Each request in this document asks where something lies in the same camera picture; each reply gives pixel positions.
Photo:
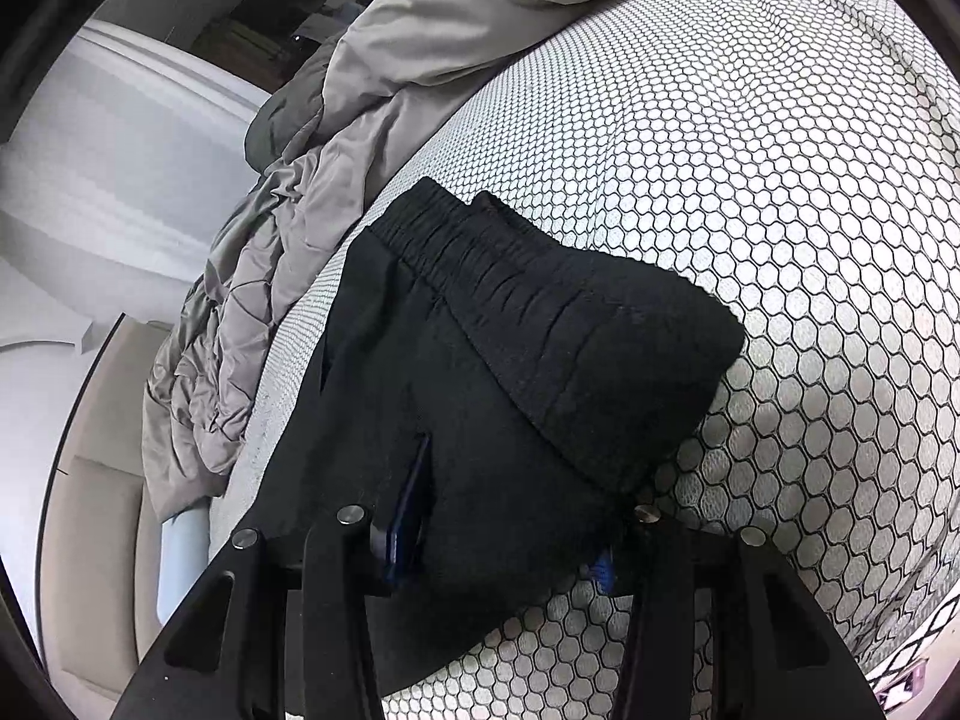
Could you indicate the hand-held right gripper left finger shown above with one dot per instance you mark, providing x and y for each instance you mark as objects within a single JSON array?
[{"x": 409, "y": 519}]

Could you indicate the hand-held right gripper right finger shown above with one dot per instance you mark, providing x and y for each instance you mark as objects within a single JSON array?
[{"x": 604, "y": 571}]

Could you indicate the black pants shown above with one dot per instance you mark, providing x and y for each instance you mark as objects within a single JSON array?
[{"x": 525, "y": 390}]

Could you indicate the light blue pillow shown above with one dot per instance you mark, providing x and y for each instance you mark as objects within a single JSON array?
[{"x": 180, "y": 562}]

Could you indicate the beige headboard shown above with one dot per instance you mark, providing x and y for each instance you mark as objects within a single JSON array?
[{"x": 97, "y": 540}]

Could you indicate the honeycomb patterned bed sheet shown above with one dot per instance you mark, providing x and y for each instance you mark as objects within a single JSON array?
[{"x": 750, "y": 165}]

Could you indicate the grey quilt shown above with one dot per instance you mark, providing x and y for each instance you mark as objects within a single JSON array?
[{"x": 420, "y": 52}]

